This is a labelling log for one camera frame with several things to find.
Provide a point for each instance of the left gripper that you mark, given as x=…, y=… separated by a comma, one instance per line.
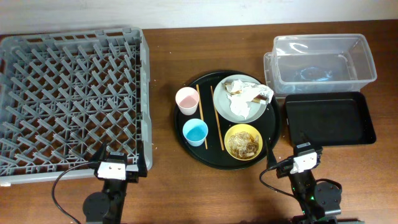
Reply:
x=133, y=175

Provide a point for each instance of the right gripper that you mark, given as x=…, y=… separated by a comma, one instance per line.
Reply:
x=271, y=158

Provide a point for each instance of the yellow bowl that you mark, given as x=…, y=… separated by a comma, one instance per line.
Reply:
x=239, y=128

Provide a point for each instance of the rice and peanut shell scraps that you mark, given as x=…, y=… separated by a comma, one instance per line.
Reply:
x=243, y=145

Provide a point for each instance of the gold coffee sachet wrapper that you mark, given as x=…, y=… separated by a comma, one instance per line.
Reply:
x=258, y=99

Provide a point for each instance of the white napkin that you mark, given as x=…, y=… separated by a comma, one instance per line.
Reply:
x=239, y=103

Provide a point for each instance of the blue cup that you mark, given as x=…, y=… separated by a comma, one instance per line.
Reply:
x=195, y=132

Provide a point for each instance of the grey plate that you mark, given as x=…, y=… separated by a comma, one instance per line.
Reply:
x=222, y=102

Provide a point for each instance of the pink cup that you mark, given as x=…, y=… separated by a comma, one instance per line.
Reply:
x=187, y=99

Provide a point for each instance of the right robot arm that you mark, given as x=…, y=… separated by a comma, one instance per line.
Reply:
x=319, y=199

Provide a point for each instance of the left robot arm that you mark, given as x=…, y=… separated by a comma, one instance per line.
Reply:
x=106, y=206

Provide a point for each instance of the grey dishwasher rack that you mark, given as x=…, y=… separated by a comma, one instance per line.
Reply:
x=63, y=95

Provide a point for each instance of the black rectangular tray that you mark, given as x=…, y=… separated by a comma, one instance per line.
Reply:
x=330, y=119

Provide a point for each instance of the round black tray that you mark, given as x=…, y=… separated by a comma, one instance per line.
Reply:
x=269, y=124

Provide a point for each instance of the right wooden chopstick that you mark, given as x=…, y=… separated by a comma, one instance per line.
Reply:
x=217, y=120

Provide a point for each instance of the wooden chopstick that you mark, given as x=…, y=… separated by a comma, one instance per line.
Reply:
x=201, y=112
x=217, y=120

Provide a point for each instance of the clear plastic bin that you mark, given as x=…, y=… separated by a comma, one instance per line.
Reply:
x=319, y=63

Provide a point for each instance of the left wooden chopstick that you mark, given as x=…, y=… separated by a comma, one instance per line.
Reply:
x=201, y=112

